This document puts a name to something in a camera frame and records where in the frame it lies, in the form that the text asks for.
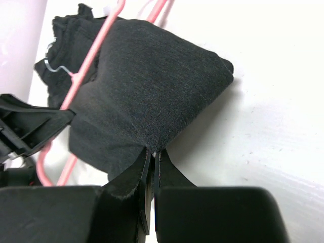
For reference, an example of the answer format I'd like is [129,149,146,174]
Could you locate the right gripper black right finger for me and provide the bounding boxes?
[155,150,290,242]

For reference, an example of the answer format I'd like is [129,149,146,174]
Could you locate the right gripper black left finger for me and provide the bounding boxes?
[88,148,151,242]

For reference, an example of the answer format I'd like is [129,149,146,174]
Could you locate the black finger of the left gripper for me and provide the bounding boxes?
[1,94,75,159]

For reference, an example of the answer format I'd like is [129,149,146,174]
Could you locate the black trousers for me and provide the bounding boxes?
[34,3,234,182]

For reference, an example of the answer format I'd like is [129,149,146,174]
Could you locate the pink plastic hanger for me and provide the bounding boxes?
[36,0,167,186]

